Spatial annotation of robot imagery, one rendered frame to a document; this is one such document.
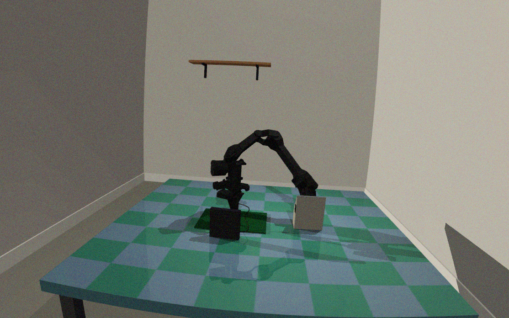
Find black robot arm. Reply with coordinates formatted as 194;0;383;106
211;129;318;196

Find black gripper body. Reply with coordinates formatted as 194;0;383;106
217;175;249;199

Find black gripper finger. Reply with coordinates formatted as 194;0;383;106
235;193;244;203
227;196;237;209

